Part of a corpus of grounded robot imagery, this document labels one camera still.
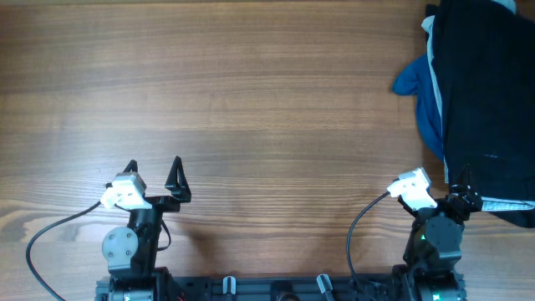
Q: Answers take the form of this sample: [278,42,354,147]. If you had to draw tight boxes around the black shorts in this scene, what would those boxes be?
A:
[430,0,535,212]

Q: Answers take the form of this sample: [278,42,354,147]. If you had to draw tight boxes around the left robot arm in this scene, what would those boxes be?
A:
[95,156,191,301]

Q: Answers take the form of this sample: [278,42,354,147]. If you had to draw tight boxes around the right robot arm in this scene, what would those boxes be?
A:
[387,165,482,301]

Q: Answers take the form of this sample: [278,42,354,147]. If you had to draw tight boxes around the dark garment under pile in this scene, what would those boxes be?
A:
[492,209,535,228]

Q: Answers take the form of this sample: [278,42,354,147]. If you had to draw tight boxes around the blue garment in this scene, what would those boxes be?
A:
[392,54,444,161]

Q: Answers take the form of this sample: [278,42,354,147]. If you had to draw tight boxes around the left camera cable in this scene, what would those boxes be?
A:
[25,201,103,301]

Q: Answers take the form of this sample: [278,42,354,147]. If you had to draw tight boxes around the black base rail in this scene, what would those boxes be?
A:
[94,273,467,301]

